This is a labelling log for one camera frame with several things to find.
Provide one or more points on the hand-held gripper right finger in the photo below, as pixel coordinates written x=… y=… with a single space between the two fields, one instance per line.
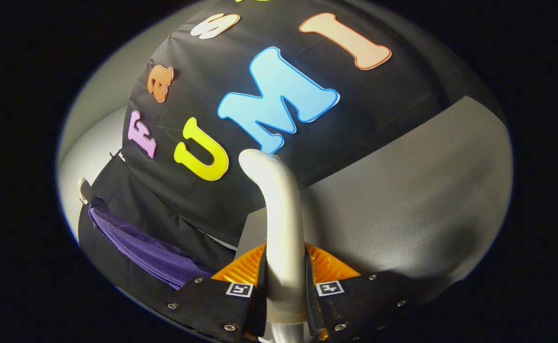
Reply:
x=355 y=305

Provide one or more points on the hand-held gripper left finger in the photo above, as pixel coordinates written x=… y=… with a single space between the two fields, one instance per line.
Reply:
x=212 y=305

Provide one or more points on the white garment steamer head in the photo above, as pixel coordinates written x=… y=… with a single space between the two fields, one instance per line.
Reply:
x=283 y=228

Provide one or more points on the grey cabinet with dark top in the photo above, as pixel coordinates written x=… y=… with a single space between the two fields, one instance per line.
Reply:
x=403 y=200

